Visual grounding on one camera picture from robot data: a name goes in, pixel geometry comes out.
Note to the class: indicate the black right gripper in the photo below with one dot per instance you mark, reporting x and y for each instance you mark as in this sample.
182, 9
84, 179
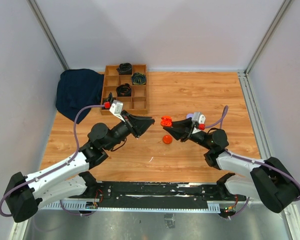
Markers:
185, 124

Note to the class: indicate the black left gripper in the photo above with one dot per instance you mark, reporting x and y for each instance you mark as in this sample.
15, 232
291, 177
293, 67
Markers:
138, 125

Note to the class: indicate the orange charging case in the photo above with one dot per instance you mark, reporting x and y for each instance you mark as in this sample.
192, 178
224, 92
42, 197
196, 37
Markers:
166, 121
167, 139

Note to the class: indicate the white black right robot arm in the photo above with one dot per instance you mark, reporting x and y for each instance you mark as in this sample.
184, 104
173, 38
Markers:
266, 180

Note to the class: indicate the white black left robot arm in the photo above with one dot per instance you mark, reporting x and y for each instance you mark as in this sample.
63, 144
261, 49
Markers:
26, 194

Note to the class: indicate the wooden compartment tray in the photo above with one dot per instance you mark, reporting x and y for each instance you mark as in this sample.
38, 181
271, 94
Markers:
137, 104

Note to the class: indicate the black rolled belt middle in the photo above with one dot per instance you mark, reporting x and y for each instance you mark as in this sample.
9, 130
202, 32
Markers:
124, 90

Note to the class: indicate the black rolled belt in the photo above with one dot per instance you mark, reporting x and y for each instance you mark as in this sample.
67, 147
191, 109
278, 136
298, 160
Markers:
124, 90
125, 69

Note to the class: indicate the dark rolled belt lower left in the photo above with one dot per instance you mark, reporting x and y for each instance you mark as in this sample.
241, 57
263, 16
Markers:
107, 102

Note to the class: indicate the dark green rolled belt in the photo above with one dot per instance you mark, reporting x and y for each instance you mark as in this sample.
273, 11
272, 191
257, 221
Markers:
138, 79

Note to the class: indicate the black rolled belt top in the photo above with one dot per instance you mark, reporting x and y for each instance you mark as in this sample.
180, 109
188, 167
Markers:
125, 69

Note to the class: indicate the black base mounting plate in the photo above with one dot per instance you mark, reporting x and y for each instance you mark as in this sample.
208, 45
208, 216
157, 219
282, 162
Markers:
152, 196

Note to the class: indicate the dark blue cloth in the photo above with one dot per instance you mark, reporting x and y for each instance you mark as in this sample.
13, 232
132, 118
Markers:
76, 89

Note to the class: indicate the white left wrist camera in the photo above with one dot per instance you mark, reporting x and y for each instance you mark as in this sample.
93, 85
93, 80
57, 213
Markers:
116, 109

